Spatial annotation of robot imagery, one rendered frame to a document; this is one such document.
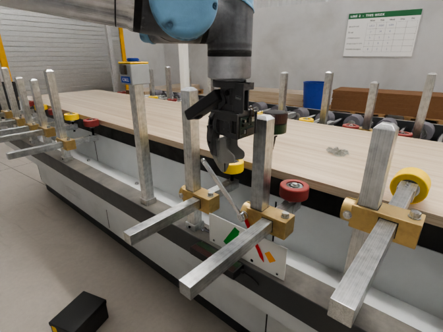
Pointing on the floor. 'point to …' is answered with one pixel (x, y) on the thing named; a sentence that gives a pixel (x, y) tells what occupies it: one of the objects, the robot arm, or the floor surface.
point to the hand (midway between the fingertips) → (221, 166)
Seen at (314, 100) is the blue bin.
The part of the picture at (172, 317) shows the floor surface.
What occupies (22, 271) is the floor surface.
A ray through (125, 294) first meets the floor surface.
